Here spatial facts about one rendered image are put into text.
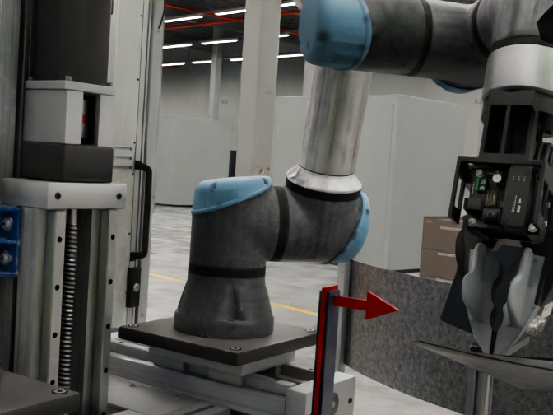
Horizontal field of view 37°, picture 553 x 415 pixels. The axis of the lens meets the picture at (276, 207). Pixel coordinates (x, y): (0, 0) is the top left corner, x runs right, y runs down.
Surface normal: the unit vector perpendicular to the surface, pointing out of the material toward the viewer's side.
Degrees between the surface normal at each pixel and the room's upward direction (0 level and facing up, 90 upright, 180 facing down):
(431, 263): 90
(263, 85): 90
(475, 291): 85
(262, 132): 90
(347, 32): 106
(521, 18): 73
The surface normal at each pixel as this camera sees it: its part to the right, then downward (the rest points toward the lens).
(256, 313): 0.70, -0.22
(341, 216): 0.53, 0.34
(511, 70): -0.64, -0.29
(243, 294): 0.43, -0.23
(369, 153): -0.73, -0.01
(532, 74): -0.18, -0.24
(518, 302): 0.85, 0.13
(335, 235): 0.30, 0.30
